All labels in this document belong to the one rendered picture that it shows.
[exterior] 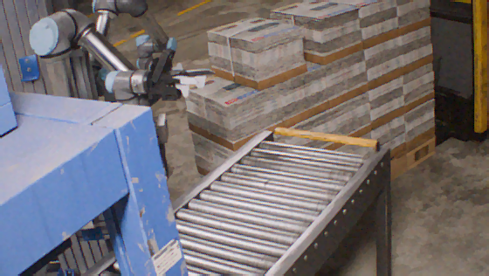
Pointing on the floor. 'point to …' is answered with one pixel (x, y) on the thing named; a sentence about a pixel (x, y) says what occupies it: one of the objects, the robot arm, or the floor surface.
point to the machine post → (141, 197)
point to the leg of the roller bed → (383, 231)
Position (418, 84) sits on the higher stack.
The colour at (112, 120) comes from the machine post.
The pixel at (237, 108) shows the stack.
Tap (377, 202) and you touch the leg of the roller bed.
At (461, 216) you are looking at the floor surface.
